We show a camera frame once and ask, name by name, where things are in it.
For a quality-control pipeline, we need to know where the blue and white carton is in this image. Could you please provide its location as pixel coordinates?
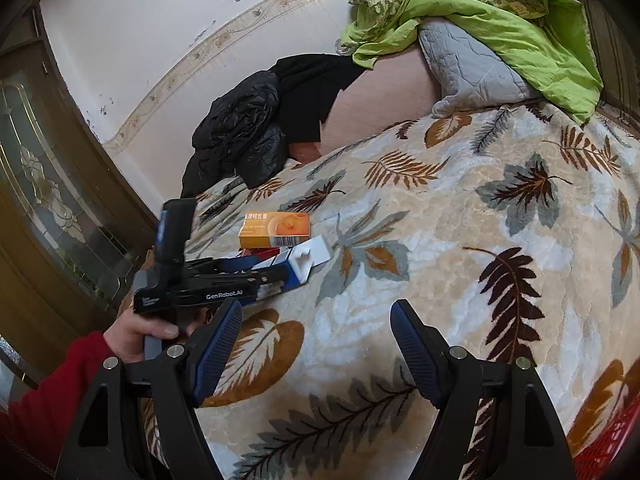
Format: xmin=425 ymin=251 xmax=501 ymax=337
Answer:
xmin=220 ymin=239 xmax=332 ymax=304

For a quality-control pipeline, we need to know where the leaf print blanket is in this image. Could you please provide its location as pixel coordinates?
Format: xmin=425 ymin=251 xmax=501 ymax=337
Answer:
xmin=116 ymin=101 xmax=640 ymax=480

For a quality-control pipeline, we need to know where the brown door with glass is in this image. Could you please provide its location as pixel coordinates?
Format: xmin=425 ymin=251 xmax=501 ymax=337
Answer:
xmin=0 ymin=1 xmax=162 ymax=387

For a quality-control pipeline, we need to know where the person's left hand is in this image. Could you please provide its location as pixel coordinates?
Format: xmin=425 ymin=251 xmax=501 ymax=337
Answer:
xmin=102 ymin=305 xmax=209 ymax=364

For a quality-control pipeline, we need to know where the red plastic basket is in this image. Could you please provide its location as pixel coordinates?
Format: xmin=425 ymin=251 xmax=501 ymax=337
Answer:
xmin=571 ymin=404 xmax=640 ymax=480

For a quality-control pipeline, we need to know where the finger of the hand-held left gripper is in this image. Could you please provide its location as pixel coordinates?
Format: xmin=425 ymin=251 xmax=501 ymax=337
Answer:
xmin=183 ymin=256 xmax=252 ymax=276
xmin=232 ymin=264 xmax=290 ymax=289

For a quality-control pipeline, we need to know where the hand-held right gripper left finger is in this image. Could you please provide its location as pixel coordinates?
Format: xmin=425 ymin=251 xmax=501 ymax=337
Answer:
xmin=54 ymin=297 xmax=244 ymax=480

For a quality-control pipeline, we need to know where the green patterned quilt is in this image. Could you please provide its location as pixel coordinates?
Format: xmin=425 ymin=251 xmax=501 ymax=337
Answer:
xmin=339 ymin=0 xmax=604 ymax=127

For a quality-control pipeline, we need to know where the black puffer jacket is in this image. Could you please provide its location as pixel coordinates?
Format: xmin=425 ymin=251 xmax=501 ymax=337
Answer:
xmin=180 ymin=70 xmax=290 ymax=199

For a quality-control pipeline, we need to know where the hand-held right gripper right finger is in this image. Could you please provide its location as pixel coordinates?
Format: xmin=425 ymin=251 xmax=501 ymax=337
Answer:
xmin=390 ymin=299 xmax=578 ymax=480

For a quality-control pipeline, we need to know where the pink bed sheet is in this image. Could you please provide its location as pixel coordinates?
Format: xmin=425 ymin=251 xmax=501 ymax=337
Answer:
xmin=287 ymin=44 xmax=444 ymax=164

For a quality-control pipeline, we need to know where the black cloth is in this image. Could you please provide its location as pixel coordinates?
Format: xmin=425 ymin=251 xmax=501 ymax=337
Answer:
xmin=267 ymin=53 xmax=367 ymax=145

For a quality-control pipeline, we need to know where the grey quilted pillow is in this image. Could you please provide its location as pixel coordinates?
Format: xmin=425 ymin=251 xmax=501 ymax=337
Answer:
xmin=416 ymin=21 xmax=544 ymax=119

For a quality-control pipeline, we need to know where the striped brown headboard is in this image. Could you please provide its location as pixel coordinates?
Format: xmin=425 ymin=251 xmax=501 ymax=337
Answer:
xmin=581 ymin=0 xmax=640 ymax=137

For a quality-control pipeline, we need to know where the orange cardboard box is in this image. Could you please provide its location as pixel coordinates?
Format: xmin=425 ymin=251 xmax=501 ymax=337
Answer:
xmin=238 ymin=211 xmax=312 ymax=251

